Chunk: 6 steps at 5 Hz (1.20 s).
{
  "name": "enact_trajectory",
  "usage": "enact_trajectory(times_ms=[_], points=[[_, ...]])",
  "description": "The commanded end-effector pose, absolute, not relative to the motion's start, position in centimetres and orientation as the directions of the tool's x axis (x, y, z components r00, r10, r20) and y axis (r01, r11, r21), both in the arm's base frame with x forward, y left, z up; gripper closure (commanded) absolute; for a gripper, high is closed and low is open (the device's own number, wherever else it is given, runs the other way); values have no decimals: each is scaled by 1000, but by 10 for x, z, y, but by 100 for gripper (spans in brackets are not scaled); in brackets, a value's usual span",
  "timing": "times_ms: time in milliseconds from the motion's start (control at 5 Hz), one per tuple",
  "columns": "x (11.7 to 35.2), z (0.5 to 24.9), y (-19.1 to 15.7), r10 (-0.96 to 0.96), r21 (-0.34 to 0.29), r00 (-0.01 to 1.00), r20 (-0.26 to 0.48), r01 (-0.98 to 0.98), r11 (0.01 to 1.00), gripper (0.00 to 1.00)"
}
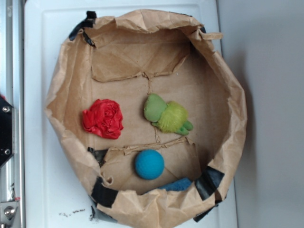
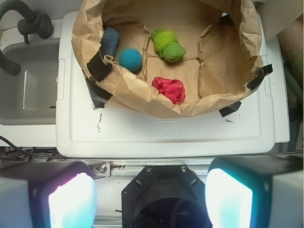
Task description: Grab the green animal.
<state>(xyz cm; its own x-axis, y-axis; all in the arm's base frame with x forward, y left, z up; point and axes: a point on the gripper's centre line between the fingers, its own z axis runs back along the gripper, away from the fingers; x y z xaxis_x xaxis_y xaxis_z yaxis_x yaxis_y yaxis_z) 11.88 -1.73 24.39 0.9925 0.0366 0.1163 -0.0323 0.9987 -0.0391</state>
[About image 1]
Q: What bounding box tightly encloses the green plush animal toy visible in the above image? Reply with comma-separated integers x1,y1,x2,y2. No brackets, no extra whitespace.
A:
143,94,193,135

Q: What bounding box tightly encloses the red crumpled paper ball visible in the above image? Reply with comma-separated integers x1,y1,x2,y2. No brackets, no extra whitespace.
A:
82,99,124,140

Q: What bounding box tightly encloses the blue foam ball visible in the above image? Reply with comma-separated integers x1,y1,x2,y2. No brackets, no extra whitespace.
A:
135,149,164,180

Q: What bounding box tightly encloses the brown paper bag bin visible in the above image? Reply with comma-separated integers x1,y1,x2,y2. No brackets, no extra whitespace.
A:
45,9,247,228

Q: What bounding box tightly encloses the blue sponge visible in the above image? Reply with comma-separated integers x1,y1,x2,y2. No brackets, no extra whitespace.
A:
158,178,192,191

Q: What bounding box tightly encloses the black mounting plate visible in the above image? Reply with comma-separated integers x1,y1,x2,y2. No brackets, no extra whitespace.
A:
0,95,13,168

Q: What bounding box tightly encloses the aluminium frame rail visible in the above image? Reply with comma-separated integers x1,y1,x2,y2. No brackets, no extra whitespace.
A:
0,0,26,228

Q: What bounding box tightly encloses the metal corner bracket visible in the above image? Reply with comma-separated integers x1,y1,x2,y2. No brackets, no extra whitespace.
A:
0,201,21,228

